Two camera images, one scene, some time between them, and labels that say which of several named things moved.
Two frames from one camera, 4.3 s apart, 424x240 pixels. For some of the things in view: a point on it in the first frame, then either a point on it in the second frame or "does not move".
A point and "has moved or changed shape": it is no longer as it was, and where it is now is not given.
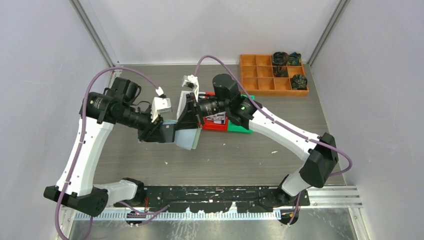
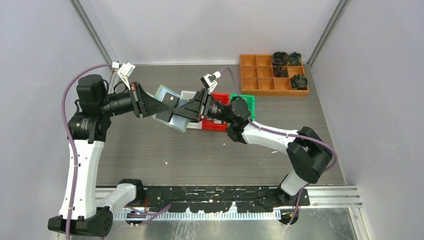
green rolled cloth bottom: x=299 y=82 does not move
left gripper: x=152 y=132 to x=144 y=104
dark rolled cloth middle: x=279 y=72 does not move
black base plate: x=216 y=199 does not move
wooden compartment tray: x=259 y=77 does not move
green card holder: x=187 y=138 has moved or changed shape
